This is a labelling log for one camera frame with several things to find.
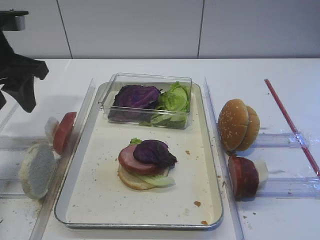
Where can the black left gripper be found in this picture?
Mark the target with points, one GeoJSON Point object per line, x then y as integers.
{"type": "Point", "coordinates": [17, 73]}

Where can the purple cabbage leaf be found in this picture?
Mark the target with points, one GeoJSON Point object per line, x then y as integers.
{"type": "Point", "coordinates": [155, 152]}

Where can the white pusher block near tomato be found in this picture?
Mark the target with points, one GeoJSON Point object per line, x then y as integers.
{"type": "Point", "coordinates": [50, 129]}

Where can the tomato slice on left rack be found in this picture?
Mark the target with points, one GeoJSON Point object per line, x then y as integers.
{"type": "Point", "coordinates": [63, 132]}

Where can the bread slice on left rack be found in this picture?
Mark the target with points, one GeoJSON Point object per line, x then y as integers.
{"type": "Point", "coordinates": [36, 170]}

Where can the green lettuce in container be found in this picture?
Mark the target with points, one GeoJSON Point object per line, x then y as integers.
{"type": "Point", "coordinates": [176, 99]}

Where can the green lettuce leaf on stack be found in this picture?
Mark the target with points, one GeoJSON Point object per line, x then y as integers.
{"type": "Point", "coordinates": [156, 180]}

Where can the sausage slices on right rack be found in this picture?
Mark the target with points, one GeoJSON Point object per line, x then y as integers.
{"type": "Point", "coordinates": [244, 177]}

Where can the clear left back rod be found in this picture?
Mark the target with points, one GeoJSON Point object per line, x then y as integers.
{"type": "Point", "coordinates": [6, 112]}

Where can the purple cabbage in container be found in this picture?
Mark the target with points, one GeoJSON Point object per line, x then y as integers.
{"type": "Point", "coordinates": [134, 96]}

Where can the clear plastic vegetable container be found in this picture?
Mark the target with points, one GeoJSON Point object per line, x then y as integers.
{"type": "Point", "coordinates": [120, 79]}

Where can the sausage slice on stack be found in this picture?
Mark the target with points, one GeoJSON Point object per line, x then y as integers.
{"type": "Point", "coordinates": [127, 161]}

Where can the white metal tray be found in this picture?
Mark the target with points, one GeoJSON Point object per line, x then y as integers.
{"type": "Point", "coordinates": [94, 197]}

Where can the bottom bun on tray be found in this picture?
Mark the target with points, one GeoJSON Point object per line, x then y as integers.
{"type": "Point", "coordinates": [132, 181]}

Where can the sesame bun top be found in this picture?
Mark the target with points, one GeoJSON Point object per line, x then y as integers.
{"type": "Point", "coordinates": [233, 123]}

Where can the plain bun half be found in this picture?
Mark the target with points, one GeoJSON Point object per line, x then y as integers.
{"type": "Point", "coordinates": [252, 130]}

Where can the white pusher block right rack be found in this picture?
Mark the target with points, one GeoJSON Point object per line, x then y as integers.
{"type": "Point", "coordinates": [263, 172]}

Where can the red rod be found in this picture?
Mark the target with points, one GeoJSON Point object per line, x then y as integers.
{"type": "Point", "coordinates": [293, 128]}

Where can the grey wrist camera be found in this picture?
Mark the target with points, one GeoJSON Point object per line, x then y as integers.
{"type": "Point", "coordinates": [13, 20]}

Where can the clear rail track for tomato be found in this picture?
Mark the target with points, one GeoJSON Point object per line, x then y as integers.
{"type": "Point", "coordinates": [20, 143]}

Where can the clear rail track for bread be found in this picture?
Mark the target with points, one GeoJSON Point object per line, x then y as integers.
{"type": "Point", "coordinates": [11, 189]}

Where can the clear right front rail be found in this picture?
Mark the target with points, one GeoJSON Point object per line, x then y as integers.
{"type": "Point", "coordinates": [230, 208]}

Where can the clear rail track for buns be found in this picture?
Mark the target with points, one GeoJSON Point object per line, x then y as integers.
{"type": "Point", "coordinates": [281, 140]}

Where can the clear rail track for sausage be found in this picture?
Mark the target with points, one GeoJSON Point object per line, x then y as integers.
{"type": "Point", "coordinates": [290, 187]}

